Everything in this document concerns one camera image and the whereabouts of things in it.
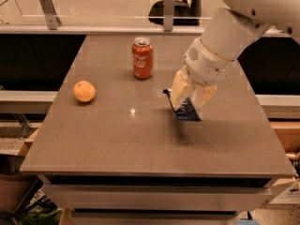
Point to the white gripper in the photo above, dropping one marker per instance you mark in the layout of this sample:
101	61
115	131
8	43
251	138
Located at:
207	67

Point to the blue rxbar blueberry bar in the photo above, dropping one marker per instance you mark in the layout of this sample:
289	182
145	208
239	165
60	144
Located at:
186	112

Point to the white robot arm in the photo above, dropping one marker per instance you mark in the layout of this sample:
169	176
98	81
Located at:
232	28

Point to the red coca-cola can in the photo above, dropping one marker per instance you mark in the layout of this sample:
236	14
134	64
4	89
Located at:
142	53

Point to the black office chair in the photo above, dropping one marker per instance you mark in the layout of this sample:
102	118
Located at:
187	12

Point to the orange fruit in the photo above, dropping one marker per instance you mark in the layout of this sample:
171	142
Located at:
84	91

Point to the grey table drawer cabinet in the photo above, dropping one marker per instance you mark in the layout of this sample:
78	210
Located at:
155	205

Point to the green bag on floor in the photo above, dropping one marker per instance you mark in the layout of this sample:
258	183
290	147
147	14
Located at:
41	212

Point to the middle metal railing bracket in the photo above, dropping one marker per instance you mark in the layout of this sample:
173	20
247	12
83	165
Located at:
168	15

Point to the metal railing bracket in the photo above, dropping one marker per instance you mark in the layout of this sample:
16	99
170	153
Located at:
168	15
52	20

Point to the left metal railing bracket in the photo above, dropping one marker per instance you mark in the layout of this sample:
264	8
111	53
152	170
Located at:
52	20

